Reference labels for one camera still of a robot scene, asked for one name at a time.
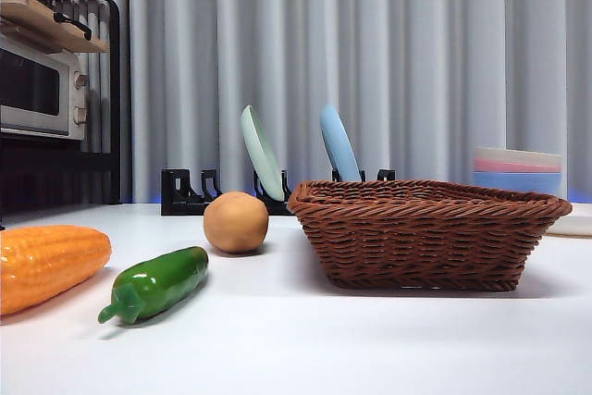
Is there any white bowl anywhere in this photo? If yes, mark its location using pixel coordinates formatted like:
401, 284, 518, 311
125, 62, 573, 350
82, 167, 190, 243
473, 145, 563, 167

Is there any pink bowl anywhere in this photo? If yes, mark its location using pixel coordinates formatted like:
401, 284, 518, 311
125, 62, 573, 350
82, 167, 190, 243
473, 157, 563, 174

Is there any blue bowl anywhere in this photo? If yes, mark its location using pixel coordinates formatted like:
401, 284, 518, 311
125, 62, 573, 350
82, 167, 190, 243
473, 170, 563, 196

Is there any black metal shelf frame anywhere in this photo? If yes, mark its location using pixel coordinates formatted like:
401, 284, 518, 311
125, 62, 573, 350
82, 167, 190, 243
0, 0, 122, 229

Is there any light blue plate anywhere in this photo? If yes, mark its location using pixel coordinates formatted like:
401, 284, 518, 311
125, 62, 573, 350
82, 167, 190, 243
319, 104, 362, 182

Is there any white toaster oven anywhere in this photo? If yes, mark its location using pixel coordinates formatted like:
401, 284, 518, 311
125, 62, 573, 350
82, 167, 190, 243
0, 33, 89, 142

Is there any white plate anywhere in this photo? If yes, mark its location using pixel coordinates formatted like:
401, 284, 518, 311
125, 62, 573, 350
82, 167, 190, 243
545, 204, 592, 237

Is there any black plate rack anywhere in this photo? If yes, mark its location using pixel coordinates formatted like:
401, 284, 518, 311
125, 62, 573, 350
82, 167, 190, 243
160, 167, 397, 216

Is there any orange toy corn cob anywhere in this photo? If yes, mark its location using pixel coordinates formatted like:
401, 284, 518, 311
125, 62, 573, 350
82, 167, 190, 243
0, 225, 113, 316

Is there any grey curtain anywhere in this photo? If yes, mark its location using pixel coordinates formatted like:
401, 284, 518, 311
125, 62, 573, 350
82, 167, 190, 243
0, 0, 592, 205

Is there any brown wicker basket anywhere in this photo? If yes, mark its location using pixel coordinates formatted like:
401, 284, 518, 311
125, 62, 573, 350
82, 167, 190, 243
286, 179, 574, 293

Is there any pale green plate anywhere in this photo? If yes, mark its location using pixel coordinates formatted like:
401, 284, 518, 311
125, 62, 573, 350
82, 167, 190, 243
240, 105, 287, 202

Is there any wooden tray with black handle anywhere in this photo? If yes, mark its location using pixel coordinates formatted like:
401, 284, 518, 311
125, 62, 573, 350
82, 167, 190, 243
0, 0, 111, 54

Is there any green toy cucumber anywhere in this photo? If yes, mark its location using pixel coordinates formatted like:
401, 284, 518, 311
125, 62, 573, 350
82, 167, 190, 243
96, 245, 210, 326

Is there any tan toy potato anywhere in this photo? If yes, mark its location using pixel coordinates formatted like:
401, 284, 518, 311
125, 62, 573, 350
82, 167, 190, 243
203, 191, 270, 255

